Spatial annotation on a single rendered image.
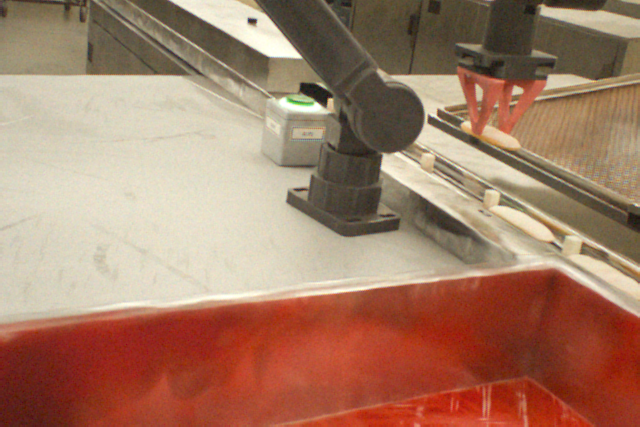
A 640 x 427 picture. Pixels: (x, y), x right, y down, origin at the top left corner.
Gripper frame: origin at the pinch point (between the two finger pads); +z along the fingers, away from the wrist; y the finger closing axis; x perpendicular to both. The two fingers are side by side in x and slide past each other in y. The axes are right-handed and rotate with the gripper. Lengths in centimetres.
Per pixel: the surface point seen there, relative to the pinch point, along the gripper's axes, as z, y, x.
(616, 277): 7.9, -1.5, -24.6
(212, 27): 2, -10, 72
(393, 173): 7.4, -8.9, 5.6
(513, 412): 11.0, -23.2, -37.6
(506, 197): 8.1, 2.3, -2.4
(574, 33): 21, 203, 210
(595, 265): 7.8, -1.7, -21.9
